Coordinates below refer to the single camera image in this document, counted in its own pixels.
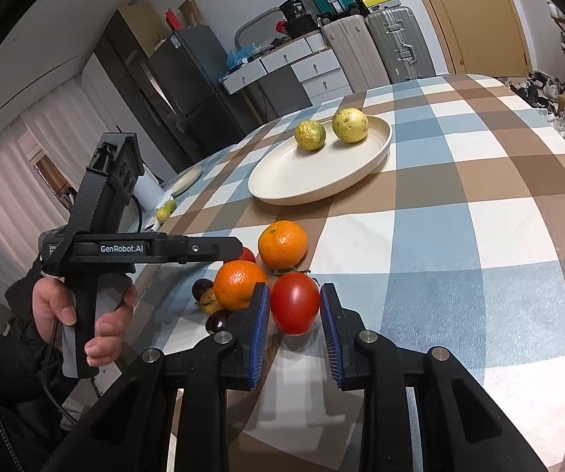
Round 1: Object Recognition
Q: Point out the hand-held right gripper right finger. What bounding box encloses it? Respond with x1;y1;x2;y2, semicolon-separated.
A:
319;282;551;472

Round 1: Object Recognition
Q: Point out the person's left hand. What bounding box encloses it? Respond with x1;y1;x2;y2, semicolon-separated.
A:
33;275;138;369

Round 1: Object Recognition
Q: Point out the dark tall cabinet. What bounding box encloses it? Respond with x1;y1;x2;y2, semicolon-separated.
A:
93;10;190;178

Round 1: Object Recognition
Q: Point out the dark grey refrigerator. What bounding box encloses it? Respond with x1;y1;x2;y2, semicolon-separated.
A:
147;27;244;173

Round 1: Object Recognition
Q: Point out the white cylindrical container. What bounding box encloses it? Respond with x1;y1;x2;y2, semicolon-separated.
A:
132;166;165;212

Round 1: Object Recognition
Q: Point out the green yellow guava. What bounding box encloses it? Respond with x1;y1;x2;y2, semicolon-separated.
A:
294;119;326;151

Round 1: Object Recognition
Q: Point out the pile of shoes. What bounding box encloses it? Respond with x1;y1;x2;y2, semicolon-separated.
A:
508;71;565;119

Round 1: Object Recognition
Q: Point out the black cable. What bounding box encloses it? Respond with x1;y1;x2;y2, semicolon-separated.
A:
41;322;79;426
130;192;145;234

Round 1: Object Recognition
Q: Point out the beige suitcase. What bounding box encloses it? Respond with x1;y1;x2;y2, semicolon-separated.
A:
322;14;390;94

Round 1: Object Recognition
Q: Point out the white desk with drawers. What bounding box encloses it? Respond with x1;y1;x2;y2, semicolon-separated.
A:
221;34;354;124

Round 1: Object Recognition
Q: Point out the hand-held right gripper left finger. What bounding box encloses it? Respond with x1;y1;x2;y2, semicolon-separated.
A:
53;282;272;472

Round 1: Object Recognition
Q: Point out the blue plastic bag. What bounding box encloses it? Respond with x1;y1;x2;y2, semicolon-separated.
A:
226;44;263;70

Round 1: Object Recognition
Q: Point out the wooden door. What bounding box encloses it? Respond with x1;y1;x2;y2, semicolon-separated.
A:
400;0;531;77

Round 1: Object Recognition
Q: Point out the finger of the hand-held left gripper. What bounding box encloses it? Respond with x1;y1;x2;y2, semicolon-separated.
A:
166;236;244;265

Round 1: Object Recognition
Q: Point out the pale yellow guava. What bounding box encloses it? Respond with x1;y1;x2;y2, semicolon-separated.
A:
332;108;370;144

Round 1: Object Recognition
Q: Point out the large red tomato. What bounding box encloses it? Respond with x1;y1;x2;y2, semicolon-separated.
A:
269;272;321;336

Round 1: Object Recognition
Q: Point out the grey metal tube frame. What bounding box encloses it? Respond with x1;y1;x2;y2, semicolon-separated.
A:
234;9;288;47

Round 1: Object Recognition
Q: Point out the black bag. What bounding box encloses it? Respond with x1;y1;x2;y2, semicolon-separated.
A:
282;12;318;37

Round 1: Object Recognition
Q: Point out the orange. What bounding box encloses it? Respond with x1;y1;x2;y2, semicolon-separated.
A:
258;220;309;271
213;260;268;312

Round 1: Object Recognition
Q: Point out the silver suitcase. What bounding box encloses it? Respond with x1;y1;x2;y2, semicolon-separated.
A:
365;6;435;84

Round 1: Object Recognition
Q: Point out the brown longan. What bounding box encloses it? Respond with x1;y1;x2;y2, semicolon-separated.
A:
199;289;224;316

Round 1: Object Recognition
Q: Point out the round wooden board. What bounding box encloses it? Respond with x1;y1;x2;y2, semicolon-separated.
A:
170;166;204;196

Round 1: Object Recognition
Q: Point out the cream round plate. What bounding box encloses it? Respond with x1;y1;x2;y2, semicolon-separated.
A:
248;114;393;206

